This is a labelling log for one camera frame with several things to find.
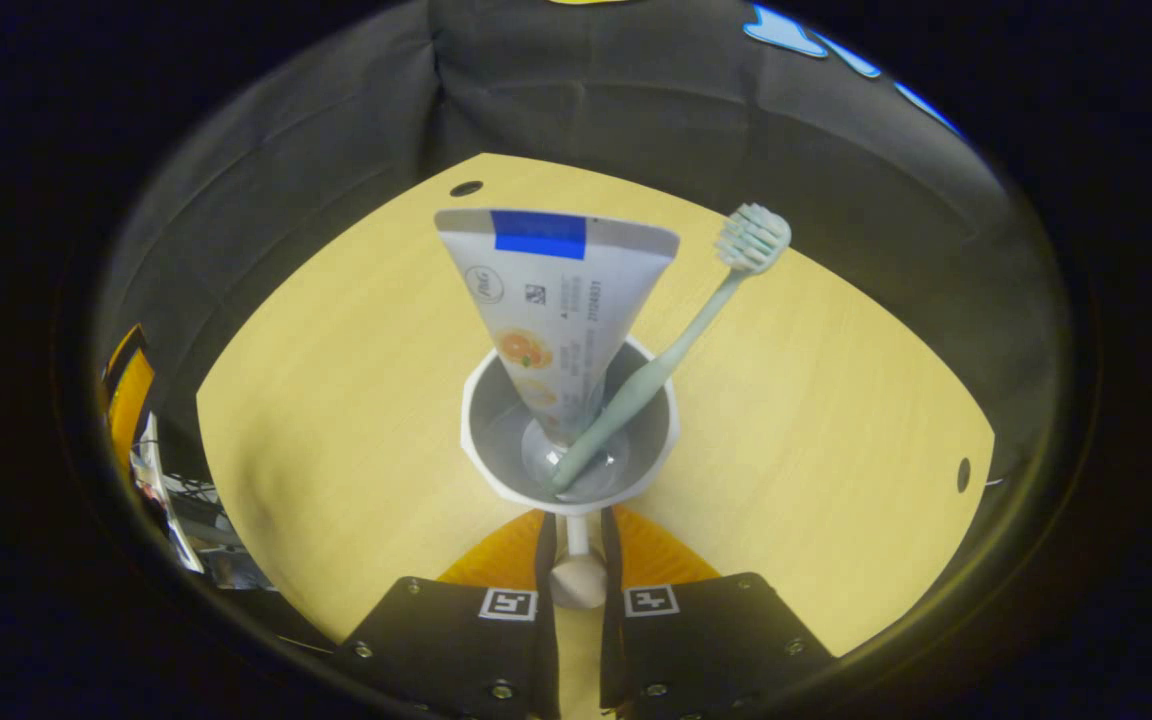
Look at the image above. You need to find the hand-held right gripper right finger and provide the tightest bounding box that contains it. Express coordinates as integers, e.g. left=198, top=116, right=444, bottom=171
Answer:
left=597, top=505, right=837, bottom=719

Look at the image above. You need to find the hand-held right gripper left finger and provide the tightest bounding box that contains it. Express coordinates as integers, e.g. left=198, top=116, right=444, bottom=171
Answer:
left=336, top=508, right=560, bottom=720

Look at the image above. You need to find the white cup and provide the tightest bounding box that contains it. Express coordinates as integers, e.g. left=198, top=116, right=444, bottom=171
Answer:
left=459, top=335, right=682, bottom=612

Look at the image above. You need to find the pale green toothbrush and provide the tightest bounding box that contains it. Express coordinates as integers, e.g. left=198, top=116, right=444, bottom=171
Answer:
left=548, top=203, right=794, bottom=494

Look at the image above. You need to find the white toothpaste tube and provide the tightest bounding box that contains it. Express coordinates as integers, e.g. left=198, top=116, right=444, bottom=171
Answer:
left=434, top=208, right=681, bottom=448

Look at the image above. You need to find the black backdrop cloth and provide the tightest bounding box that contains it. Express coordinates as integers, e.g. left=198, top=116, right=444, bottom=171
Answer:
left=96, top=0, right=1072, bottom=481

